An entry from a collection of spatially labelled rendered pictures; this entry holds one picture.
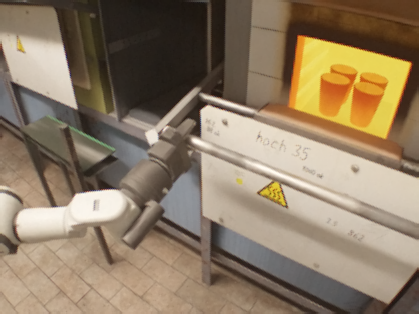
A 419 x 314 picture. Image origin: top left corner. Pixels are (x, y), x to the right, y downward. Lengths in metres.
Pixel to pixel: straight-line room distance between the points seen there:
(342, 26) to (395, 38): 0.11
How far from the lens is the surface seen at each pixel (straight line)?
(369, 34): 0.69
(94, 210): 0.57
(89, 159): 1.42
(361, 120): 0.86
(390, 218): 0.58
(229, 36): 0.82
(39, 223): 0.65
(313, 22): 0.71
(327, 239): 0.82
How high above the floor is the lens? 1.48
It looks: 37 degrees down
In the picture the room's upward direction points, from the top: straight up
